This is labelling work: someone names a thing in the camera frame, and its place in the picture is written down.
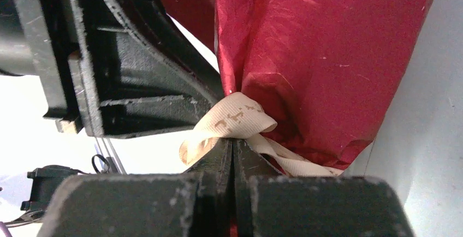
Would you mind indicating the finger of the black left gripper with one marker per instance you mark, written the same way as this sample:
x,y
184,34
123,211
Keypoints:
x,y
135,74

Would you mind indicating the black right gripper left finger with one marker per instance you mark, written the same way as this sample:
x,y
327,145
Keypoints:
x,y
213,200

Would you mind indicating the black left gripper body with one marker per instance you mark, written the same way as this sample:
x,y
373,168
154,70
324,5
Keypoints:
x,y
37,38

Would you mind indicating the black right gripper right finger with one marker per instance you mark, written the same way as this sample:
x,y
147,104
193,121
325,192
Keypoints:
x,y
247,163

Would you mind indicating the cream ribbon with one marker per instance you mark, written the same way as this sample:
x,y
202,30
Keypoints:
x,y
239,117

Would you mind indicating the red wrapping paper sheet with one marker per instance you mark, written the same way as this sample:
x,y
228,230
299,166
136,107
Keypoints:
x,y
325,70

